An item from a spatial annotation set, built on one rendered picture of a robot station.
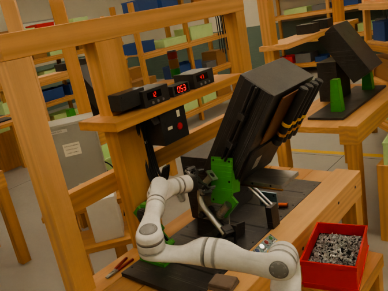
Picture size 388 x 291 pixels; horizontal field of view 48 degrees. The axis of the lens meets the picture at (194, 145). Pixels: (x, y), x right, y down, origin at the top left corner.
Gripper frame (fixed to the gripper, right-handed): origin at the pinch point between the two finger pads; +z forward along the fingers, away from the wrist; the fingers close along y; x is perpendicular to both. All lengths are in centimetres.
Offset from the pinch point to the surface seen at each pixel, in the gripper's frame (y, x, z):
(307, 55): 356, 160, 831
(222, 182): -5.1, -3.5, 2.7
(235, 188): -9.9, -3.9, 7.1
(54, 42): 59, -21, -57
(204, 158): 11.5, 0.9, 8.0
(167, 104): 33.9, -12.9, -10.1
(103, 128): 33, -1, -39
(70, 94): 524, 458, 390
